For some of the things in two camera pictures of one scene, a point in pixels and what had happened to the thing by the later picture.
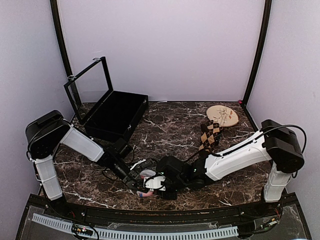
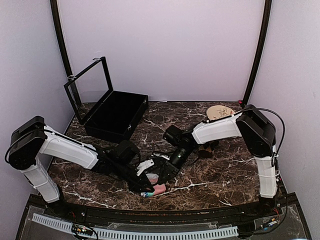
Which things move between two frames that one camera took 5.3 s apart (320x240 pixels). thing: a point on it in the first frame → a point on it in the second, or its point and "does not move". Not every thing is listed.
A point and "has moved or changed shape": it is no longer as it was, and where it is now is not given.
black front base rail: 116,215 does not move
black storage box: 118,117 does not move
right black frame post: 263,39 does not move
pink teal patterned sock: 145,173 has moved or changed shape
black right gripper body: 179,183 → 177,165
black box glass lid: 89,88 does not move
